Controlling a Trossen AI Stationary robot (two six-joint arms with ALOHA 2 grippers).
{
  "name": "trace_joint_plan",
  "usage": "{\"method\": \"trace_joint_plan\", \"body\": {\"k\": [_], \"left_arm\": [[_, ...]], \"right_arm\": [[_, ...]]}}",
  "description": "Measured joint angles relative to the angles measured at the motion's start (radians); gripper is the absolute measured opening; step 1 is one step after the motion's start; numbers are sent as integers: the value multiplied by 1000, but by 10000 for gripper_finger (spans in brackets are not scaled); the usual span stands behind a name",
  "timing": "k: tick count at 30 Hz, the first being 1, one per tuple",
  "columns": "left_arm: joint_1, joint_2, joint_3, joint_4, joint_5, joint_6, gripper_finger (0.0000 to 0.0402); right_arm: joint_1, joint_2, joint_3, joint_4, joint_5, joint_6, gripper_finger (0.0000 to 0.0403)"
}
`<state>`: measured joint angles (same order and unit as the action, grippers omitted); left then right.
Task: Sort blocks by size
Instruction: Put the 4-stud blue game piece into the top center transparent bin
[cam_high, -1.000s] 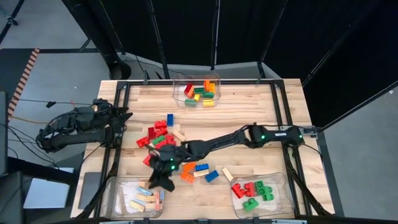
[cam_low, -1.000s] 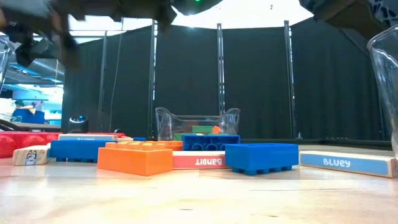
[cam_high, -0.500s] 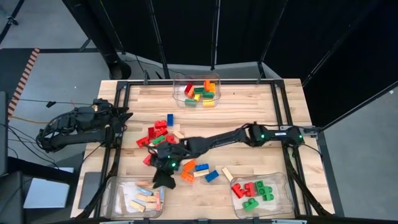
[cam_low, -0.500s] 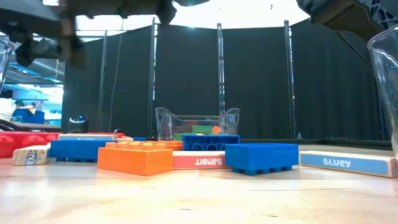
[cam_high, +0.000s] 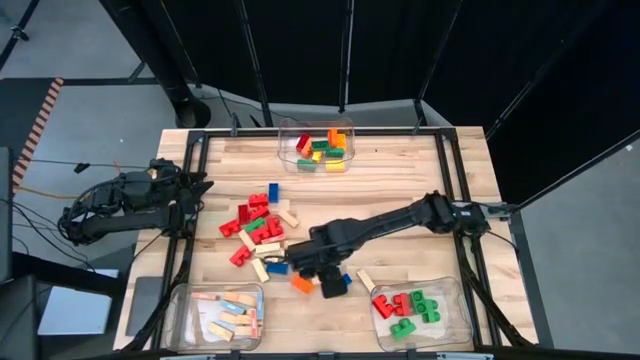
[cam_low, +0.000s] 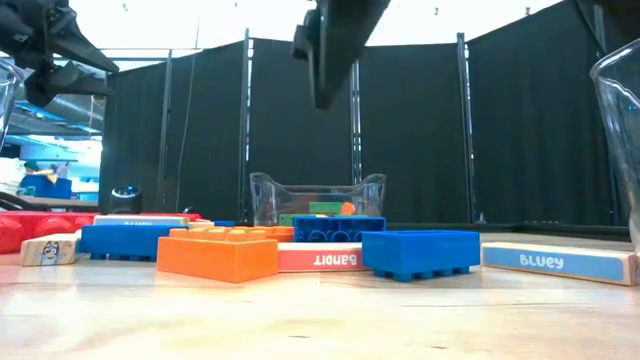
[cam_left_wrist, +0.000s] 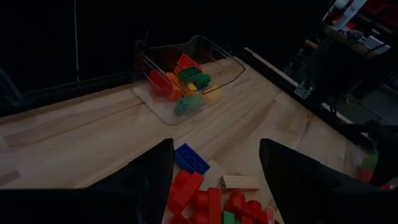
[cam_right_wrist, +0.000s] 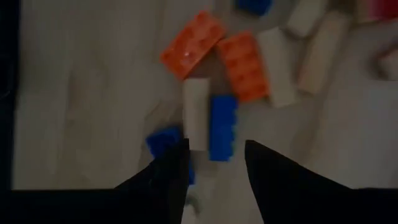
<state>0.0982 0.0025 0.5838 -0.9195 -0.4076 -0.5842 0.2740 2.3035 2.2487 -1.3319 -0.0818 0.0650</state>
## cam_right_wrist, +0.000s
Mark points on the orange plastic brick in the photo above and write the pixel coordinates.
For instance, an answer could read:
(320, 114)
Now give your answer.
(192, 43)
(245, 65)

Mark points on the wooden block Bingo label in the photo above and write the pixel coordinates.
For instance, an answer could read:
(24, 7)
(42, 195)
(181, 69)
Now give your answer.
(276, 67)

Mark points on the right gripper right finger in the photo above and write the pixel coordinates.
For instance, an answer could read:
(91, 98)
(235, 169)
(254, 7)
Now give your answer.
(289, 193)

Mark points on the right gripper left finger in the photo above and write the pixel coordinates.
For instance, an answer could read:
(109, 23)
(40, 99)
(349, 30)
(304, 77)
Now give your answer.
(161, 193)

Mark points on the blue plastic brick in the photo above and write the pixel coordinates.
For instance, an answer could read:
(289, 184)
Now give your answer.
(163, 140)
(253, 4)
(222, 127)

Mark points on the plain wooden block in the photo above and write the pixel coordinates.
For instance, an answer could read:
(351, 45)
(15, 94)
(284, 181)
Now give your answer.
(323, 53)

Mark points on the wooden block Bandit label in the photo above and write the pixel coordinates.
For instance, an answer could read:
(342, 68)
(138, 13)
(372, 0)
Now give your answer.
(196, 112)

